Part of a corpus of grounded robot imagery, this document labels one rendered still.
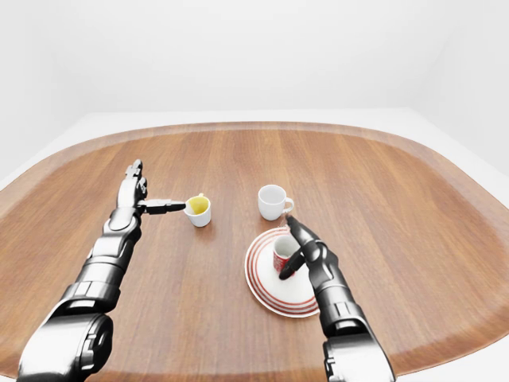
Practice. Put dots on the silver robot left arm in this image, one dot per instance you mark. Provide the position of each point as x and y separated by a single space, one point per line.
93 274

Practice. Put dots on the white plate with red rings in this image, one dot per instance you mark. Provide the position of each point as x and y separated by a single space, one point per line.
266 286

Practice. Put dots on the white mug with yellow inside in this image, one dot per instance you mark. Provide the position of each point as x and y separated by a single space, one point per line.
197 211

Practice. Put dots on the red mug with white print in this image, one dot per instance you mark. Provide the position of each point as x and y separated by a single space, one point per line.
283 254

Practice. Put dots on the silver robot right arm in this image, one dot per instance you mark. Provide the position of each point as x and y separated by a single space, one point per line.
344 318

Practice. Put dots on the silver robot right hand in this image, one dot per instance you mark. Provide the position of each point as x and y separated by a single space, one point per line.
318 254

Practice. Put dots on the silver robot left hand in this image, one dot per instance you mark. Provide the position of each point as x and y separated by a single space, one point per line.
130 191

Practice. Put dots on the plain white mug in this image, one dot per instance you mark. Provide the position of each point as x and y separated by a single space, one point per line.
271 203

